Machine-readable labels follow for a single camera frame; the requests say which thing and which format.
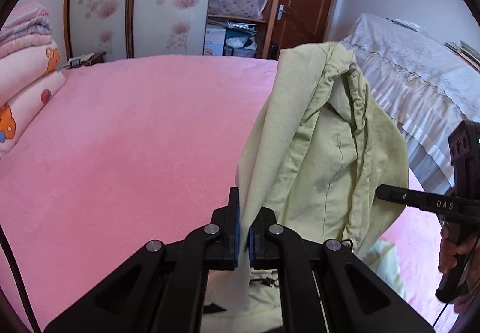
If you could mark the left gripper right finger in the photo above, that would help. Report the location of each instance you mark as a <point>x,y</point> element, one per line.
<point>273,246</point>

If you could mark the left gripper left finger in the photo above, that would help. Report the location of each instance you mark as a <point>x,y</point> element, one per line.
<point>214,246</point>

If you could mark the light green hooded jacket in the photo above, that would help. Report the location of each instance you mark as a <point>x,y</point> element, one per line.
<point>319,149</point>

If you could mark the person right hand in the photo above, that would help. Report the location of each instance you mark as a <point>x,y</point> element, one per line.
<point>447,261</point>

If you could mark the pink bed sheet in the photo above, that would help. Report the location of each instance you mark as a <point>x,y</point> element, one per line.
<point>123,153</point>

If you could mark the white lace covered bed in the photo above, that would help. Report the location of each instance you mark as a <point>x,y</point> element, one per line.
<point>425,89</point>

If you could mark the small dark bedside table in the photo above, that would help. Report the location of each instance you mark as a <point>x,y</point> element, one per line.
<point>86,60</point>

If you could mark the pink cartoon folded quilt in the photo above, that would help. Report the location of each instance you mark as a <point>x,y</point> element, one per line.
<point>29,79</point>

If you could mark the striped purple folded blanket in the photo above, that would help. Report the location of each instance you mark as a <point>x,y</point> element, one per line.
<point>26,27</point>

